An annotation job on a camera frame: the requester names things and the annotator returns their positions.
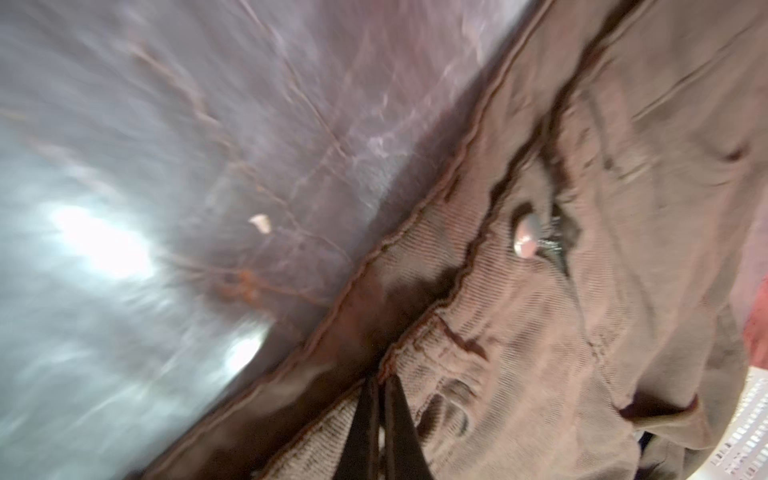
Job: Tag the white perforated plastic basket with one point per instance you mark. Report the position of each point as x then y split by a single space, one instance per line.
742 452

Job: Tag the brown corduroy trousers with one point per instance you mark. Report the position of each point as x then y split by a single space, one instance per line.
557 306

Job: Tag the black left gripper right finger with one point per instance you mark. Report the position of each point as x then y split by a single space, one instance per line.
403 456

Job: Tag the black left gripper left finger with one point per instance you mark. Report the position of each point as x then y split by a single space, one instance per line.
360 456

